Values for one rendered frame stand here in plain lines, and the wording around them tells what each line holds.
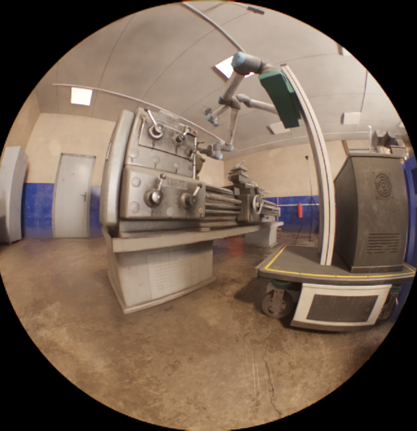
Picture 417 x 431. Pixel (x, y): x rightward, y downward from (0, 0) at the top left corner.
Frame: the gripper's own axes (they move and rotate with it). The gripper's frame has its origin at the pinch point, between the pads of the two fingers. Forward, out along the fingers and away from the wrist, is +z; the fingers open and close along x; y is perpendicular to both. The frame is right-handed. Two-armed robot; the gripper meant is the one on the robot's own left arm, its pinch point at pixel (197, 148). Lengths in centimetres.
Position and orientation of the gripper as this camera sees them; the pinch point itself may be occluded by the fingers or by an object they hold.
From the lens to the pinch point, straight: 149.2
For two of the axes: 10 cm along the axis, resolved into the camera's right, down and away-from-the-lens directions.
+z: -7.4, 0.1, -6.7
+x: -6.4, -3.3, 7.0
